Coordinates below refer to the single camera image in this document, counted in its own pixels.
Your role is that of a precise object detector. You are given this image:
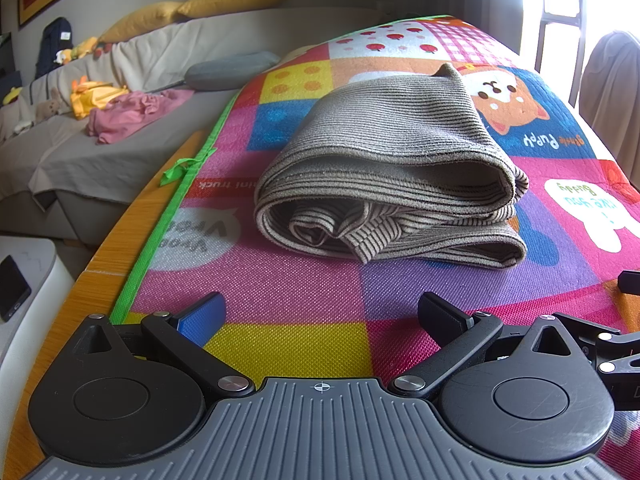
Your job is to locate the yellow pillow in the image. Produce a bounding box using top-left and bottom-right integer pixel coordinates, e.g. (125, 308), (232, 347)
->
(177, 0), (290, 20)
(97, 2), (185, 44)

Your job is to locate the white side table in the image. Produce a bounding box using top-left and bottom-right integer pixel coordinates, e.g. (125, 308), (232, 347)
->
(0, 234), (77, 371)

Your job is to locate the brown plush toy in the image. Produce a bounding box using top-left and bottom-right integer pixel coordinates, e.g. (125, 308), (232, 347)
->
(34, 87), (72, 125)

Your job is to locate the grey pillow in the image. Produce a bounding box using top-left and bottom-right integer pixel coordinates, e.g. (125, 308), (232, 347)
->
(184, 50), (282, 92)

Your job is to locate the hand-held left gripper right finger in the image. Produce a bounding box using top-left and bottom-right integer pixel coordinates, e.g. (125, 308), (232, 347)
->
(390, 291), (597, 402)

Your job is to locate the pink garment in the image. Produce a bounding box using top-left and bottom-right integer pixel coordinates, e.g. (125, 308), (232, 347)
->
(84, 88), (196, 146)

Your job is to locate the cloth draped chair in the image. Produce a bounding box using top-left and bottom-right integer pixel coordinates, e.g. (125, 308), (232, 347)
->
(577, 30), (640, 163)

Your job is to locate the grey covered sofa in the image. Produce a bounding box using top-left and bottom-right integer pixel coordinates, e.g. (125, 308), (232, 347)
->
(0, 7), (386, 247)

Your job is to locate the grey striped towel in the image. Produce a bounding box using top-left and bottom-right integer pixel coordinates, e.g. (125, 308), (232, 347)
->
(253, 62), (531, 267)

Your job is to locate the yellow garment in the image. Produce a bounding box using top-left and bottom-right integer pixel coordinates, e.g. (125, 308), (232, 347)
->
(69, 76), (132, 121)

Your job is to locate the black phone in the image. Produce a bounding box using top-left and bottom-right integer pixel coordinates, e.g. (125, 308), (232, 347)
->
(0, 254), (33, 324)

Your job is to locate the colourful cartoon printed mat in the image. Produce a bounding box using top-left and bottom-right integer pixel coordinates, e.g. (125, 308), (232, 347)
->
(109, 14), (640, 480)

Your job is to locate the yellow plush toy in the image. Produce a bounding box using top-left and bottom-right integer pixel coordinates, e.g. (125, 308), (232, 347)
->
(54, 36), (100, 66)

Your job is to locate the dark blue backpack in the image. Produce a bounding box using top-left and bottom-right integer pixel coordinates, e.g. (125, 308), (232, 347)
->
(35, 16), (73, 80)

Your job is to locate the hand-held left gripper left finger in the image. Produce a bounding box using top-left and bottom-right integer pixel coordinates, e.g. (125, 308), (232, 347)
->
(73, 290), (257, 400)

